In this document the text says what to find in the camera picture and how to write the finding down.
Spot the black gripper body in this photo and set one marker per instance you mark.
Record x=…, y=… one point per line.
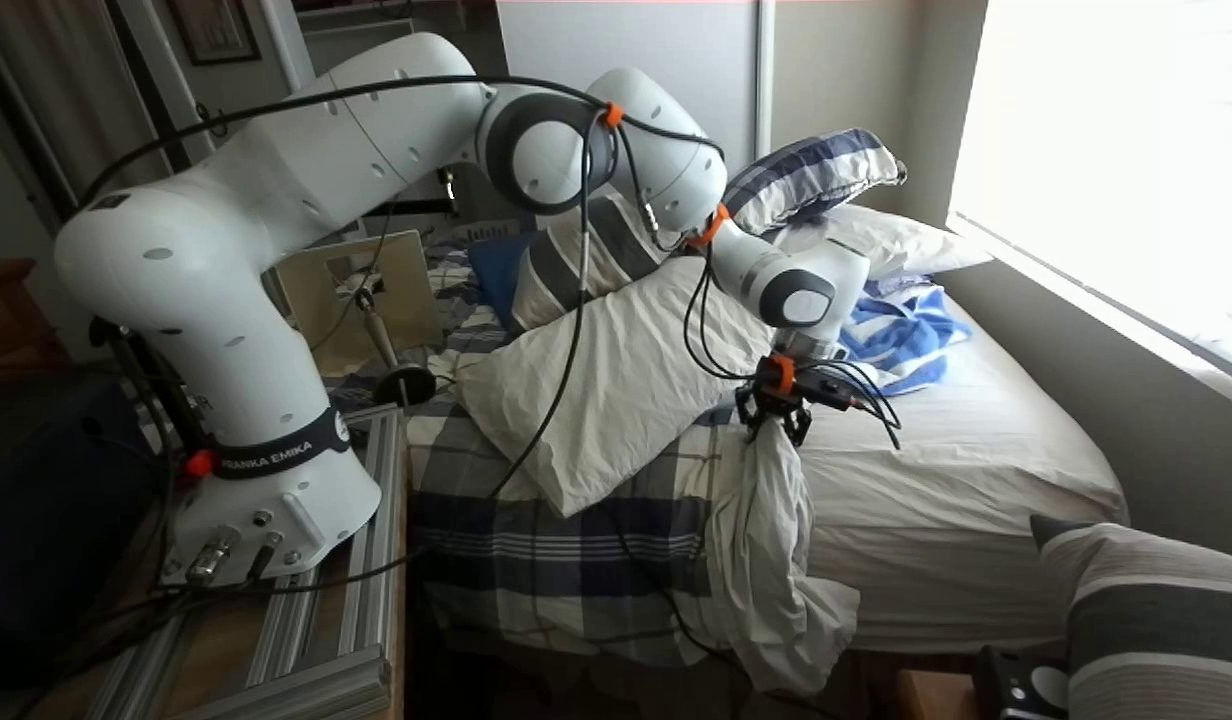
x=811, y=380

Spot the white bed sheet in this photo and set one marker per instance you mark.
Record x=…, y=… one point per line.
x=777, y=563

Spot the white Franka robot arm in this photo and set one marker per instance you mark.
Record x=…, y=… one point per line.
x=241, y=265

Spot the blue striped cloth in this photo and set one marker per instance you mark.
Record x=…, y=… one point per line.
x=910, y=334

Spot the large white pillow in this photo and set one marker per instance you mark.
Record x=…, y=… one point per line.
x=618, y=386

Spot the small cream pillow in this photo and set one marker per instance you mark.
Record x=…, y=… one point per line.
x=897, y=243

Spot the white mattress cover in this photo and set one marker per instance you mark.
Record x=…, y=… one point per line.
x=960, y=481

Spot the navy plaid pillow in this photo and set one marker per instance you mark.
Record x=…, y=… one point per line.
x=811, y=174

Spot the grey white striped pillow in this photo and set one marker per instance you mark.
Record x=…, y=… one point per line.
x=581, y=263

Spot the navy plaid duvet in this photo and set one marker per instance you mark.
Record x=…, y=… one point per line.
x=550, y=544

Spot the blue cushion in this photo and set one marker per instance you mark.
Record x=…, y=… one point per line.
x=496, y=273

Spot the wooden nightstand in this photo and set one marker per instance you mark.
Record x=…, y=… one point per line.
x=938, y=696

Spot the black white patterned item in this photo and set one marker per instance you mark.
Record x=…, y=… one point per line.
x=1026, y=686

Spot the grey striped bolster pillow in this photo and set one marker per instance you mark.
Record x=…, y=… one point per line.
x=1160, y=624

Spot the cardboard panel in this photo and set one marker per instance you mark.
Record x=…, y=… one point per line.
x=310, y=303

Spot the black equipment box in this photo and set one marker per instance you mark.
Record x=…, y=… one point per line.
x=40, y=506

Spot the black camera stand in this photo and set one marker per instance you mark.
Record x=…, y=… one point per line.
x=379, y=321

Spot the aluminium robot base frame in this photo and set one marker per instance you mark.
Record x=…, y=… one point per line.
x=357, y=586

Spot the dark picture frame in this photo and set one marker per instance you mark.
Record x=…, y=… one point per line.
x=215, y=26

